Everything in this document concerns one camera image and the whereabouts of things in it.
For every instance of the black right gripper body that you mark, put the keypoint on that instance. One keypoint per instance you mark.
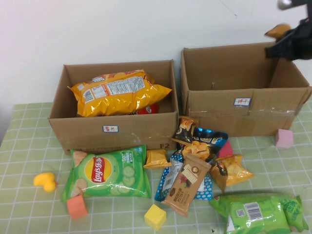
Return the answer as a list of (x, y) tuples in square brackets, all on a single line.
[(302, 41)]

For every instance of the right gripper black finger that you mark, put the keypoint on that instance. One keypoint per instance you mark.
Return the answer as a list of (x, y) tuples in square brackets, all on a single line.
[(278, 50), (291, 33)]

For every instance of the small brown orange snack packet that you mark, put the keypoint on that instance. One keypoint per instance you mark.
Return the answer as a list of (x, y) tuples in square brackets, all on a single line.
[(279, 28)]

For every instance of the large yellow fries snack bag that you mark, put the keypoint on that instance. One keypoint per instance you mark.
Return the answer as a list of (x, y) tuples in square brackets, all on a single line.
[(117, 97)]

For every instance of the black gold snack packet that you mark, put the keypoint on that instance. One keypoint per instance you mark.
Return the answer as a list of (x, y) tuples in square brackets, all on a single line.
[(209, 139)]

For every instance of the small black orange snack packet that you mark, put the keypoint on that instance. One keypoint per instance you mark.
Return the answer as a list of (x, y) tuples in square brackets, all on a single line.
[(184, 131)]

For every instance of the yellow black crumpled snack packet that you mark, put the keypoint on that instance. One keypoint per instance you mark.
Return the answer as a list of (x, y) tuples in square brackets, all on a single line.
[(231, 170)]

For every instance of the green snack bag with barcode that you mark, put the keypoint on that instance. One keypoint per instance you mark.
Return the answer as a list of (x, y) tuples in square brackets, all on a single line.
[(263, 212)]

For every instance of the small plain yellow snack packet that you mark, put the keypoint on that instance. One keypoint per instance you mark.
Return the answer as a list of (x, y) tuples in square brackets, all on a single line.
[(156, 158)]

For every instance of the blue polka-dot snack bag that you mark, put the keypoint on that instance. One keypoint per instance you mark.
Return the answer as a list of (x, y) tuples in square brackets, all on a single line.
[(168, 180)]

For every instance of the white label on taped box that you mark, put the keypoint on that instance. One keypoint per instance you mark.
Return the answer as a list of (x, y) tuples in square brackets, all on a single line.
[(241, 102)]

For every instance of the taped cardboard box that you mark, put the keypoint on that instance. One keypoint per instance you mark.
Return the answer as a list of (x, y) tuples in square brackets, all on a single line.
[(214, 109)]

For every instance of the pink foam cube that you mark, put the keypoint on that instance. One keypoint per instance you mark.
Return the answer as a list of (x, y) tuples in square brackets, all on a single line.
[(284, 139)]

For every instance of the red foam block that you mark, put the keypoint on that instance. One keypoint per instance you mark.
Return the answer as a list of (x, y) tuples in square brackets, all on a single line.
[(225, 150)]

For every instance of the red chips bag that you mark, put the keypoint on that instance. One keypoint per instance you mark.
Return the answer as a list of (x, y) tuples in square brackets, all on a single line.
[(148, 109)]

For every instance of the brown biscuit bar packet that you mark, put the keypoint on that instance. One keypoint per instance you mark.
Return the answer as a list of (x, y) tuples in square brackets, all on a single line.
[(182, 192)]

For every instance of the white label on F2 box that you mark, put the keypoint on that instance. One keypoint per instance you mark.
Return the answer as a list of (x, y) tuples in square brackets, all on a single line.
[(110, 128)]

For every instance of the green Lay's chips bag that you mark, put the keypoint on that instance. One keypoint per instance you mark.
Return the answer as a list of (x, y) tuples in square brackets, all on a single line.
[(117, 175)]

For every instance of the yellow foam cube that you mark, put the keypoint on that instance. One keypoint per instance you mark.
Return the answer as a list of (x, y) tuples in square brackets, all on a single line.
[(154, 217)]

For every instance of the cardboard box with F2 print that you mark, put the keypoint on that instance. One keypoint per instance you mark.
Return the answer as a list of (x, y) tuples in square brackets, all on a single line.
[(85, 136)]

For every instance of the orange foam cube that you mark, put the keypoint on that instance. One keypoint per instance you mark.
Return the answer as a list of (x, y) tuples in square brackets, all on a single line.
[(76, 207)]

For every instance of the yellow rubber duck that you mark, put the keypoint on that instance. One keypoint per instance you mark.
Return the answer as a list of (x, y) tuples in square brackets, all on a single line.
[(45, 181)]

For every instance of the green checked tablecloth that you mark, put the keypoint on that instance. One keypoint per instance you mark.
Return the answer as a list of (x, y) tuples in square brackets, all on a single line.
[(24, 146)]

